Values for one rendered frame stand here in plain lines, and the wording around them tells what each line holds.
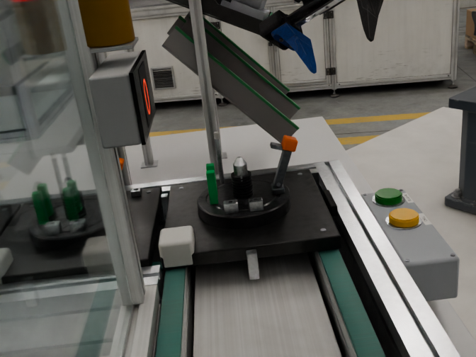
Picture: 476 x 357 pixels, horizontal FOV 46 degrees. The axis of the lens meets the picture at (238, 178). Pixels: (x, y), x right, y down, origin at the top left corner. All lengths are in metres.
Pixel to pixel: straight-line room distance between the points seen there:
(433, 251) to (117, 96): 0.43
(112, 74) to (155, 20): 4.48
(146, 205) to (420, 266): 0.43
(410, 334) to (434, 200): 0.53
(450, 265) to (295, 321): 0.20
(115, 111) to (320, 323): 0.34
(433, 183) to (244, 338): 0.62
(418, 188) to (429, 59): 3.94
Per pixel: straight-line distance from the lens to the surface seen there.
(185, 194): 0.92
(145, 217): 0.87
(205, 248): 0.75
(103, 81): 0.54
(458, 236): 0.99
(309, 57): 0.76
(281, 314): 0.71
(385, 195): 0.86
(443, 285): 0.75
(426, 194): 1.13
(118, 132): 0.55
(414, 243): 0.76
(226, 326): 0.70
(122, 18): 0.57
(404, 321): 0.63
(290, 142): 0.81
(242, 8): 1.01
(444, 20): 5.03
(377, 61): 4.98
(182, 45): 1.01
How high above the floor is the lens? 1.34
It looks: 23 degrees down
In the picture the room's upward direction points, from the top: 7 degrees counter-clockwise
